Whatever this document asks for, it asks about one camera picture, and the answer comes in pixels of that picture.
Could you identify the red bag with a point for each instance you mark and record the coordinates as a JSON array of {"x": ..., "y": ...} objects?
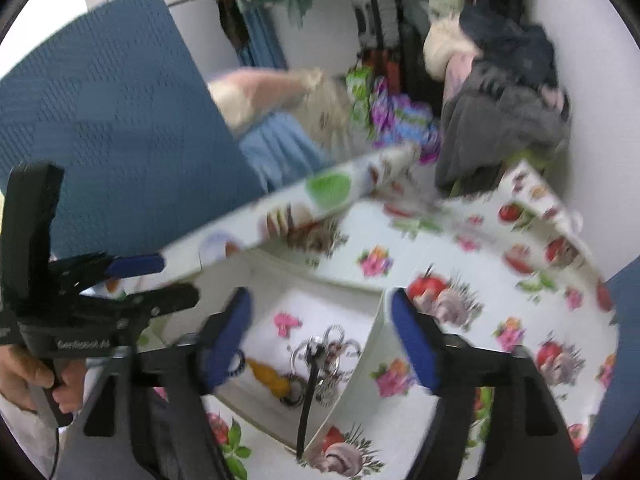
[{"x": 382, "y": 70}]

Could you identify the white cardboard box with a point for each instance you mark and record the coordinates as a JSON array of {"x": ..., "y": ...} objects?
[{"x": 340, "y": 310}]

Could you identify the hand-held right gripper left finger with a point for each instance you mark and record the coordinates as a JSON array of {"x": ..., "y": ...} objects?
[{"x": 232, "y": 340}]

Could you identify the black and white suitcase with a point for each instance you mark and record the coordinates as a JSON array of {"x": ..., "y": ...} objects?
[{"x": 375, "y": 15}]

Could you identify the pink cloth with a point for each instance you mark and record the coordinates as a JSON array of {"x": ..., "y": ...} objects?
[{"x": 245, "y": 95}]

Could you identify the grey garment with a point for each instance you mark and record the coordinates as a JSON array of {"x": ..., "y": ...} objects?
[{"x": 495, "y": 120}]

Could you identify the black hair stick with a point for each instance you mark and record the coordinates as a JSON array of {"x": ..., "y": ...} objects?
[{"x": 305, "y": 410}]

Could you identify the person's left hand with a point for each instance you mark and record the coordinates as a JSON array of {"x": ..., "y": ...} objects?
[{"x": 20, "y": 375}]

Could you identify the colourful floral bag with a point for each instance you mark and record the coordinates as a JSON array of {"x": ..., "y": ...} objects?
[{"x": 400, "y": 115}]

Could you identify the person's left forearm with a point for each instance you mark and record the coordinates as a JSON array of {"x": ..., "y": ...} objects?
[{"x": 25, "y": 435}]

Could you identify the fruit printed tablecloth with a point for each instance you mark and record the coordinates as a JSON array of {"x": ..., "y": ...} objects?
[{"x": 505, "y": 305}]

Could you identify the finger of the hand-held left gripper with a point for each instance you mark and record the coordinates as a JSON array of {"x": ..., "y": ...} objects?
[
  {"x": 135, "y": 265},
  {"x": 170, "y": 297}
]

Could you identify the blue mesh chair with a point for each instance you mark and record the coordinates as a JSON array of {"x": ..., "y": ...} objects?
[
  {"x": 125, "y": 135},
  {"x": 620, "y": 360}
]

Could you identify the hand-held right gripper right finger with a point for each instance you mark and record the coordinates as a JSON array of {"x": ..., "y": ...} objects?
[{"x": 415, "y": 340}]

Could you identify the cream patterned cloth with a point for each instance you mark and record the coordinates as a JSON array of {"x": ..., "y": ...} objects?
[{"x": 325, "y": 110}]

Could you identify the pink hair clip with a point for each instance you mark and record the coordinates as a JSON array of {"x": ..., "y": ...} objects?
[{"x": 287, "y": 324}]

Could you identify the green chair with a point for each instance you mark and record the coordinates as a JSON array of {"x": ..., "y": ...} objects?
[{"x": 530, "y": 157}]

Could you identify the cream garment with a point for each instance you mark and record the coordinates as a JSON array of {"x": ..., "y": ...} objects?
[{"x": 445, "y": 45}]

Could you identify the blue hanging cloth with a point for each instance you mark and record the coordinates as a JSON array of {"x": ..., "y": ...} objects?
[{"x": 262, "y": 40}]

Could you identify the light blue cloth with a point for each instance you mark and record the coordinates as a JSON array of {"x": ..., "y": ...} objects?
[{"x": 280, "y": 150}]

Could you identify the orange carrot-shaped charm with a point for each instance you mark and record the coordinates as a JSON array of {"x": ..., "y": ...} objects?
[{"x": 267, "y": 372}]

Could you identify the dark navy garment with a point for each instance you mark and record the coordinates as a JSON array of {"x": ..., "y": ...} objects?
[{"x": 510, "y": 45}]

